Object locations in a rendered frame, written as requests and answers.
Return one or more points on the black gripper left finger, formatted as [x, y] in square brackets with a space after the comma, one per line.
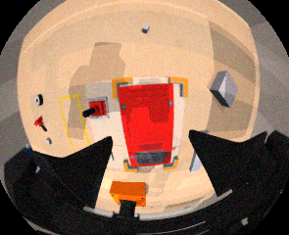
[82, 172]

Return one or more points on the black and white toy wheel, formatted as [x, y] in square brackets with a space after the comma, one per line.
[38, 100]

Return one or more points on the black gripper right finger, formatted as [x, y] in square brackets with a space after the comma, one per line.
[223, 159]

